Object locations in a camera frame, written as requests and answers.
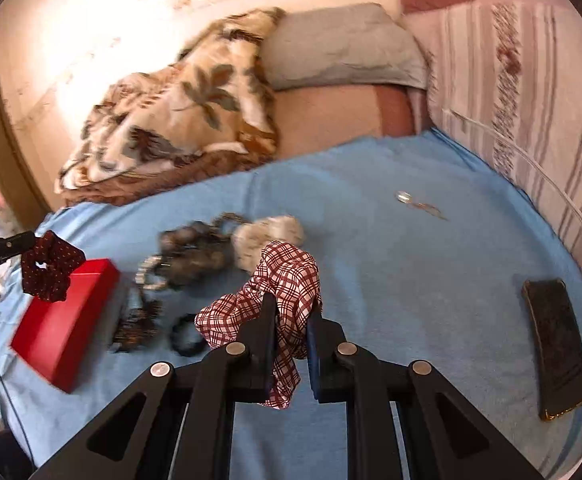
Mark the dark red dotted scrunchie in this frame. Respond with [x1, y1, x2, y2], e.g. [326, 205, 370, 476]
[21, 231, 86, 302]

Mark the black hair tie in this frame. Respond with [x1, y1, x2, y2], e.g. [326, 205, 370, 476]
[169, 312, 210, 359]

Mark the black feather hair clip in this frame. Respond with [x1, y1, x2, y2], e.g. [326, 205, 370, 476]
[110, 286, 162, 353]

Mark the white pearl bracelet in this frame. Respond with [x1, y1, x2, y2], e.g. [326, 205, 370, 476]
[134, 253, 170, 292]

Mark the grey sheer scrunchie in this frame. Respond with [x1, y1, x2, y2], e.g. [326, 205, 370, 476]
[153, 212, 246, 288]

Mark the red white plaid scrunchie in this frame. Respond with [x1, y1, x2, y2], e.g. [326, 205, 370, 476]
[193, 239, 324, 411]

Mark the white dotted scrunchie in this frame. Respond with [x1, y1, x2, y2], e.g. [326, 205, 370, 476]
[231, 216, 305, 274]

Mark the red jewelry box tray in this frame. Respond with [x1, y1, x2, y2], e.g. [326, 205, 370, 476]
[11, 259, 120, 393]

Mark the black smartphone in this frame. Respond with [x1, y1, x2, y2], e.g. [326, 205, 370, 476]
[522, 278, 582, 422]

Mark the light blue bed sheet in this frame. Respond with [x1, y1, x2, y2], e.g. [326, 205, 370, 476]
[0, 133, 582, 479]

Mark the floral leaf print blanket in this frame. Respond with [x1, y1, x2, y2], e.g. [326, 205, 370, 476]
[54, 8, 285, 206]

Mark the grey pillow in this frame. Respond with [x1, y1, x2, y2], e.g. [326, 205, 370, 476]
[260, 3, 428, 90]

